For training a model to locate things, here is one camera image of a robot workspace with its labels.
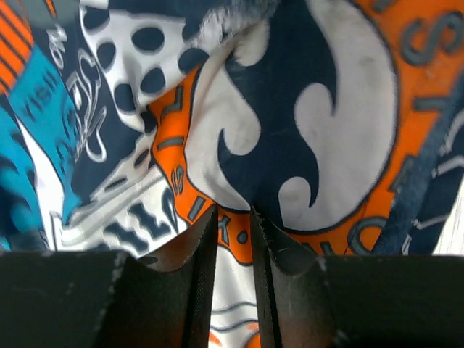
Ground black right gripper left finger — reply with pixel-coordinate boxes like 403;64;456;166
1;207;218;347

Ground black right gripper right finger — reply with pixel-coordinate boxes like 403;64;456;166
251;213;463;347

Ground colourful patterned shorts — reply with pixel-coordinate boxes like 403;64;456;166
1;1;463;347

